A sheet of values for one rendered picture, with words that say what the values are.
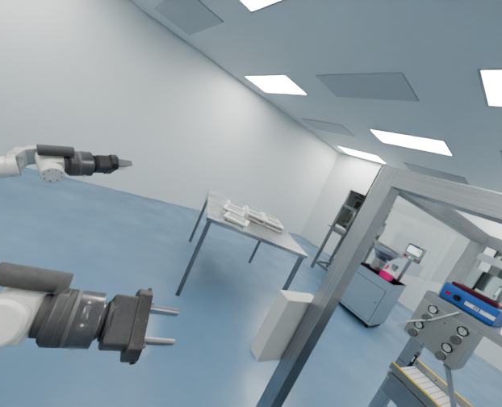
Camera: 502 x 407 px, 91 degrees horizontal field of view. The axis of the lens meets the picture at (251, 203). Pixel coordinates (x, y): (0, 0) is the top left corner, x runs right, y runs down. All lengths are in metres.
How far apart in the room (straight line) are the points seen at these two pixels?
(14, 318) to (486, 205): 0.92
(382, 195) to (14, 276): 0.89
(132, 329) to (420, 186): 0.79
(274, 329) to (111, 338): 0.59
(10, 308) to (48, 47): 4.58
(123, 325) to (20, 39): 4.64
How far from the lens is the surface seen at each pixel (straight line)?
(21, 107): 4.97
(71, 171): 1.06
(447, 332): 1.48
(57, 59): 4.92
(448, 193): 0.83
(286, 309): 0.94
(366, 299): 4.30
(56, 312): 0.50
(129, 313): 0.53
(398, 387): 1.63
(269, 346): 1.02
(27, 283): 0.52
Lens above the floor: 1.47
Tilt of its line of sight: 8 degrees down
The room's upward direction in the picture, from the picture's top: 25 degrees clockwise
